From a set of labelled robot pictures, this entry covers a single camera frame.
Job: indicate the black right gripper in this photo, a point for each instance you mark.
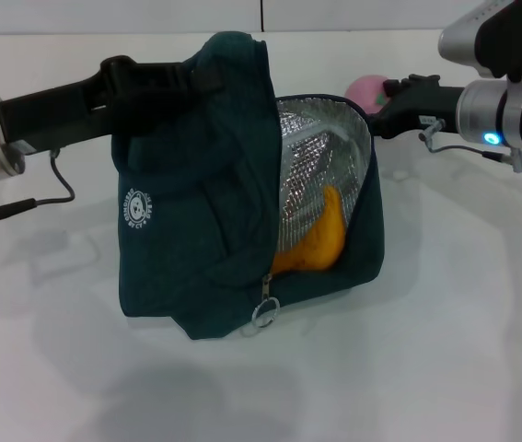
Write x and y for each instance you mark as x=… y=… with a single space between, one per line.
x=431 y=108

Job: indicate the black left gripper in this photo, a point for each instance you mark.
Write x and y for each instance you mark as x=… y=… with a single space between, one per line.
x=49 y=115

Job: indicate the pink toy peach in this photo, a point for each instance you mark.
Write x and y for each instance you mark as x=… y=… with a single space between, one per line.
x=364 y=94

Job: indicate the dark teal insulated lunch bag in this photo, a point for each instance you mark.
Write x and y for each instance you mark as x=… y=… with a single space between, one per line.
x=187 y=230

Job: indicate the yellow toy banana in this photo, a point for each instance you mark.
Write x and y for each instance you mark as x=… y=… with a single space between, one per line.
x=322 y=248

